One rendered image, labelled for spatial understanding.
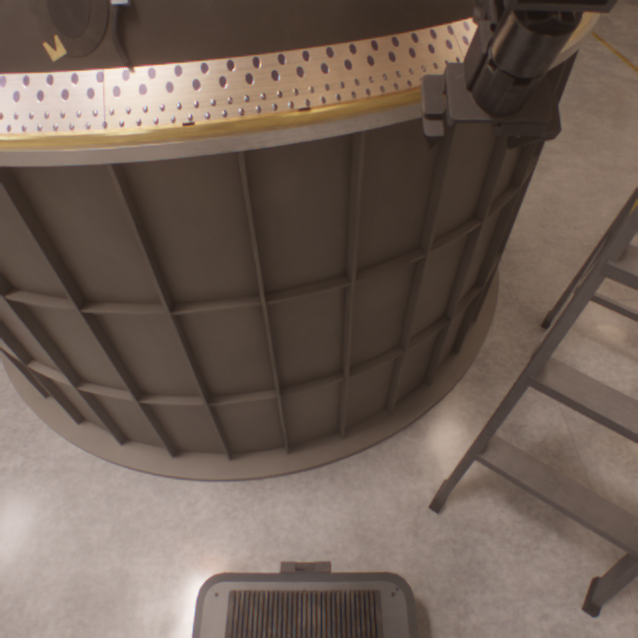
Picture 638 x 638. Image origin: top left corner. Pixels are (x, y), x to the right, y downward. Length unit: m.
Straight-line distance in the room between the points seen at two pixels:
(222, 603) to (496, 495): 0.90
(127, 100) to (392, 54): 0.40
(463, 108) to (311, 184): 0.38
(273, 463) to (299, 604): 0.51
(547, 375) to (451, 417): 0.65
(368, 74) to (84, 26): 0.41
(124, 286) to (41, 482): 1.01
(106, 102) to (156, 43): 0.11
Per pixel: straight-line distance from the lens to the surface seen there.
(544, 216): 2.69
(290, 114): 0.71
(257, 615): 1.24
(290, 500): 1.56
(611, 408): 1.17
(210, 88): 0.73
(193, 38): 0.75
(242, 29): 0.75
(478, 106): 0.51
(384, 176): 0.88
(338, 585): 1.24
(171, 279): 0.94
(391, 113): 0.76
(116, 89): 0.76
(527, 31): 0.43
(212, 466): 1.62
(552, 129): 0.55
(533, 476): 1.37
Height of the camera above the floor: 1.49
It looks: 50 degrees down
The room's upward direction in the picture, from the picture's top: 1 degrees counter-clockwise
